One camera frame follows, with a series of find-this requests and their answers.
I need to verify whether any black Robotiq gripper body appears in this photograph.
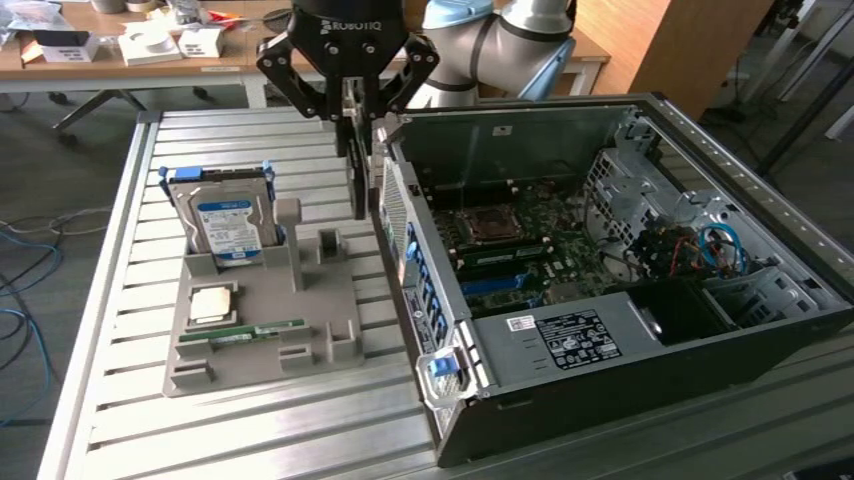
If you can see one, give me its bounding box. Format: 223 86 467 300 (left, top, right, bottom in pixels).
291 0 408 81

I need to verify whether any black graphics card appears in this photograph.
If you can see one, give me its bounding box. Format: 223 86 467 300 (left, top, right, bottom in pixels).
340 78 372 221

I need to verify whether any small white labelled box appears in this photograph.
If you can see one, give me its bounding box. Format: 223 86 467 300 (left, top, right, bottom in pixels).
177 28 225 59

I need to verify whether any white box with tape roll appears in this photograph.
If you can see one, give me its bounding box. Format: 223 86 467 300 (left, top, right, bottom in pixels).
117 20 183 67

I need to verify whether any wooden desk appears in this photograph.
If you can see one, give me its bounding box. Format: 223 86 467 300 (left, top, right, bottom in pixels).
0 0 612 109

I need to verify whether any hard disk with blue carrier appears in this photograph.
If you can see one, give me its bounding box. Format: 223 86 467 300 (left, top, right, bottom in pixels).
157 160 279 266

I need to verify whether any CPU socket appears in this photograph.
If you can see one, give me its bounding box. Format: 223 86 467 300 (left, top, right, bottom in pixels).
463 205 528 244

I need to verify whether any white box with black insert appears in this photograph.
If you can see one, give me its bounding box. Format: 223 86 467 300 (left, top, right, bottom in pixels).
29 29 101 64

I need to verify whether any wooden cabinet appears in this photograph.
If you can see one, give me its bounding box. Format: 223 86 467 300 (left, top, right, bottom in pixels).
572 0 779 121

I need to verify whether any perforated metal drive cage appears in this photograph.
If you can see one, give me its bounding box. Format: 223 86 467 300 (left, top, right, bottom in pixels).
579 147 675 251

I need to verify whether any green motherboard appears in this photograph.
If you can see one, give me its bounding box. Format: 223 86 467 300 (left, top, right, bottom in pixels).
425 179 642 319

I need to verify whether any blue expansion slot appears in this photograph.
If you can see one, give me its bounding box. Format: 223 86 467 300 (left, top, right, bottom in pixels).
461 275 527 296

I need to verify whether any grey parts rack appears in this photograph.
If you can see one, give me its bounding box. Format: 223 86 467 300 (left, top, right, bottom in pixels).
161 197 368 400

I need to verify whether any CPU chip with metal lid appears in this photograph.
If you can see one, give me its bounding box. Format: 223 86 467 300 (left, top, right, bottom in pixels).
187 287 233 321

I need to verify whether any green RAM stick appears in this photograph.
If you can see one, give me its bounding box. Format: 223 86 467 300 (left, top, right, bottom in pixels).
177 319 307 345

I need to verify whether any grey power supply unit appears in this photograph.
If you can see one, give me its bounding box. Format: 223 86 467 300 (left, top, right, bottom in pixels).
465 292 662 399

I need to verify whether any black plastic shroud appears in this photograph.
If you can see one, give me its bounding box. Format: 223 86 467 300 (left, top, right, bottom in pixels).
626 278 742 347

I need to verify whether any metal disk bay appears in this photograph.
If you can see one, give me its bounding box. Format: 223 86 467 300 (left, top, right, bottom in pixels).
699 267 822 334

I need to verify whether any black open PC case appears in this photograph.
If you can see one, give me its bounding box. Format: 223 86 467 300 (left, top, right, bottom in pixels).
365 91 854 469

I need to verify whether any white floor cable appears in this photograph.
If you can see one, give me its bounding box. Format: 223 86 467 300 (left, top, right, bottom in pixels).
0 207 112 237

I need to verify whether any black orange wire bundle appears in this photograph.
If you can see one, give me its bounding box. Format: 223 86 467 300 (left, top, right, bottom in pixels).
630 227 702 279

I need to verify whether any blue data wire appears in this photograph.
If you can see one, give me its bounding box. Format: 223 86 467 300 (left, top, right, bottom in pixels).
696 223 750 279

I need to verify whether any blue floor cable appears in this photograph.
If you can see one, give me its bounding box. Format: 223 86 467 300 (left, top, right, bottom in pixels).
0 219 65 429

